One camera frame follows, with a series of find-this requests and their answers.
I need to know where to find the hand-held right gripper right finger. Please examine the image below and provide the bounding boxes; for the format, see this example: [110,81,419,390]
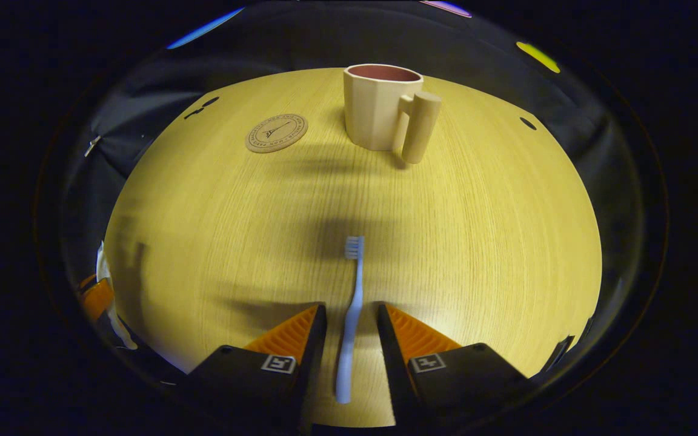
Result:
[376,302,534,428]

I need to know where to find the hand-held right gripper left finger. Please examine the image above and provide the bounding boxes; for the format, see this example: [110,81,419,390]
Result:
[185,303,328,434]

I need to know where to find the white toothpaste tube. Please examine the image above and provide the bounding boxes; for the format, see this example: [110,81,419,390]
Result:
[96,241,139,351]

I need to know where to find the light blue toothbrush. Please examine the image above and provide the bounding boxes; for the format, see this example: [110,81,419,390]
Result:
[335,236,365,405]

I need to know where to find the round cork coaster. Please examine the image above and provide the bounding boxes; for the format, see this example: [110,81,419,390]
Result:
[245,113,309,154]

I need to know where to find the beige cup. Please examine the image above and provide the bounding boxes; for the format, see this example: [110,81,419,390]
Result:
[343,64,442,165]

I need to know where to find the wooden desktop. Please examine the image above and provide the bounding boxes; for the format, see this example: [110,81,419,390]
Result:
[104,67,603,428]

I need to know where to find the black table edge clamp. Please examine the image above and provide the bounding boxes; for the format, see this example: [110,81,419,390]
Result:
[542,335,575,374]

